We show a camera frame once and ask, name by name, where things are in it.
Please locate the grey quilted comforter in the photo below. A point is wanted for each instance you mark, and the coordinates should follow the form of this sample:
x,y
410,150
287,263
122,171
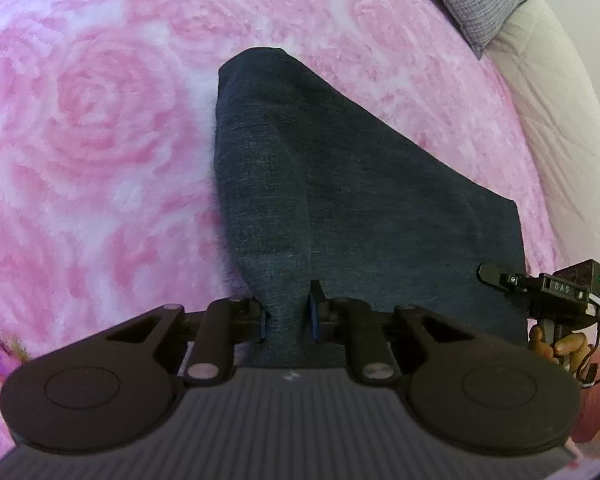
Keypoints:
x,y
555,125

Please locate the pink rose blanket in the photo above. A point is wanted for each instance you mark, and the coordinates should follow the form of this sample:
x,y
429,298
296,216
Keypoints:
x,y
105,110

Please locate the person's right hand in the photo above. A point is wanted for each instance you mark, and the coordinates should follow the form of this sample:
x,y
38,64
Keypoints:
x,y
572,350

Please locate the dark denim jeans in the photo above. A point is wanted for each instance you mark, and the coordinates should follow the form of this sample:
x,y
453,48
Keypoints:
x,y
355,185

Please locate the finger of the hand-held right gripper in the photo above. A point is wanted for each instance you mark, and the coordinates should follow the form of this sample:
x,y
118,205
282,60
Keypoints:
x,y
500,277

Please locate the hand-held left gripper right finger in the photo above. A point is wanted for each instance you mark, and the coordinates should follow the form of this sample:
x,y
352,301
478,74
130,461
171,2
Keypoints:
x,y
314,315

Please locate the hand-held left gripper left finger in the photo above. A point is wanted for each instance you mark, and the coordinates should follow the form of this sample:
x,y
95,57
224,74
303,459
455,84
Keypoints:
x,y
262,325

